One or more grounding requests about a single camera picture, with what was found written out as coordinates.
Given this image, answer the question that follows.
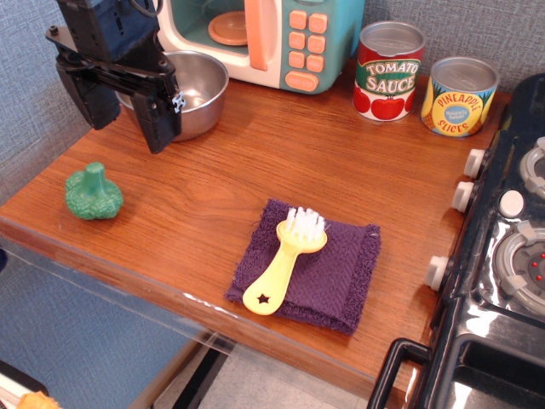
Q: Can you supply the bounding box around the silver metal pot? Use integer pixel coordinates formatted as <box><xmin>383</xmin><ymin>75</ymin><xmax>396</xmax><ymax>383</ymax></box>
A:
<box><xmin>115</xmin><ymin>49</ymin><xmax>230</xmax><ymax>143</ymax></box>

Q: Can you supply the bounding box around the black oven door handle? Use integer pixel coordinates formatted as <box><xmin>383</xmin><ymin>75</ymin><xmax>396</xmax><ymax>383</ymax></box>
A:
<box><xmin>367</xmin><ymin>337</ymin><xmax>432</xmax><ymax>409</ymax></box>

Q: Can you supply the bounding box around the orange toy at corner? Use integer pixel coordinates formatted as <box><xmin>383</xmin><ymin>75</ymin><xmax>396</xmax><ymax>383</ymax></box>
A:
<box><xmin>16</xmin><ymin>391</ymin><xmax>60</xmax><ymax>409</ymax></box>

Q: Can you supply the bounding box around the pineapple slices can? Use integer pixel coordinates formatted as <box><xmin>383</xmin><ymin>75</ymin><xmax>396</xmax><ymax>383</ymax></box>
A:
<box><xmin>421</xmin><ymin>56</ymin><xmax>500</xmax><ymax>138</ymax></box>

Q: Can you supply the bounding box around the black toy stove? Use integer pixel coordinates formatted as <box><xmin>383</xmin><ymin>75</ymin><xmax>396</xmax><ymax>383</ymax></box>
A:
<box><xmin>366</xmin><ymin>72</ymin><xmax>545</xmax><ymax>409</ymax></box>

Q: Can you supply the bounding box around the white stove knob middle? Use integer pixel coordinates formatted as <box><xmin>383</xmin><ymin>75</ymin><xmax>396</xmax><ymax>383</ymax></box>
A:
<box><xmin>451</xmin><ymin>181</ymin><xmax>474</xmax><ymax>213</ymax></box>

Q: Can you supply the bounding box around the green toy broccoli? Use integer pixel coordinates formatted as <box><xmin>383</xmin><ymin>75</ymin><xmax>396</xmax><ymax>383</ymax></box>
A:
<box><xmin>65</xmin><ymin>162</ymin><xmax>123</xmax><ymax>221</ymax></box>

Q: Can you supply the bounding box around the purple folded cloth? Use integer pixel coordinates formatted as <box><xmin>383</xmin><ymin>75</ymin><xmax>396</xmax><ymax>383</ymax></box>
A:
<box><xmin>225</xmin><ymin>199</ymin><xmax>382</xmax><ymax>336</ymax></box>

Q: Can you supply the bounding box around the tomato sauce can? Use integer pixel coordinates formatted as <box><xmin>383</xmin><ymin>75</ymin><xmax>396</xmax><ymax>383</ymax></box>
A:
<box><xmin>353</xmin><ymin>20</ymin><xmax>426</xmax><ymax>122</ymax></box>

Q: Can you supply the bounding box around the white stove knob upper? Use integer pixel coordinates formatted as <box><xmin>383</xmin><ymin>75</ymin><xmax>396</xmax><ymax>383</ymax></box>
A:
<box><xmin>463</xmin><ymin>149</ymin><xmax>486</xmax><ymax>179</ymax></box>

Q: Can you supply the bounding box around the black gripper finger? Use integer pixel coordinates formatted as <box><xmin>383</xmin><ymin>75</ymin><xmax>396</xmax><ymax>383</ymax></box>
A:
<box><xmin>131</xmin><ymin>94</ymin><xmax>182</xmax><ymax>154</ymax></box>
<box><xmin>57</xmin><ymin>67</ymin><xmax>121</xmax><ymax>130</ymax></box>

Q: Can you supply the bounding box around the white stove knob lower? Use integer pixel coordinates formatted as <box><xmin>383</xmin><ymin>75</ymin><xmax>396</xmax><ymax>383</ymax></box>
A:
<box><xmin>424</xmin><ymin>256</ymin><xmax>450</xmax><ymax>291</ymax></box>

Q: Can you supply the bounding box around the teal toy microwave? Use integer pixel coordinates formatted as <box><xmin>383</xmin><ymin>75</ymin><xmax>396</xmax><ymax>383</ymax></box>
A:
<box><xmin>158</xmin><ymin>1</ymin><xmax>365</xmax><ymax>95</ymax></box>

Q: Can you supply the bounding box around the white stove knob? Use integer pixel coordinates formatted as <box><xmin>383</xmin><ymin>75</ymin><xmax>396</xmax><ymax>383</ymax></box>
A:
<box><xmin>451</xmin><ymin>181</ymin><xmax>474</xmax><ymax>213</ymax></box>
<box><xmin>424</xmin><ymin>256</ymin><xmax>450</xmax><ymax>291</ymax></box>
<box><xmin>463</xmin><ymin>149</ymin><xmax>486</xmax><ymax>179</ymax></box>

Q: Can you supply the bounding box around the orange microwave turntable plate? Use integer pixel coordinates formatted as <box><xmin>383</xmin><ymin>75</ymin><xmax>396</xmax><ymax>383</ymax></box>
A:
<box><xmin>208</xmin><ymin>11</ymin><xmax>248</xmax><ymax>46</ymax></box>

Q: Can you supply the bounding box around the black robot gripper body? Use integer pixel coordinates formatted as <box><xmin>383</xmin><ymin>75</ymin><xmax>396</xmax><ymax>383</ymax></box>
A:
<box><xmin>46</xmin><ymin>1</ymin><xmax>177</xmax><ymax>98</ymax></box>

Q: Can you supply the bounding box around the yellow toy dish brush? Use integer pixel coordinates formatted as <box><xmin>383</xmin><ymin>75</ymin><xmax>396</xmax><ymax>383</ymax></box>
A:
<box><xmin>243</xmin><ymin>207</ymin><xmax>328</xmax><ymax>315</ymax></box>

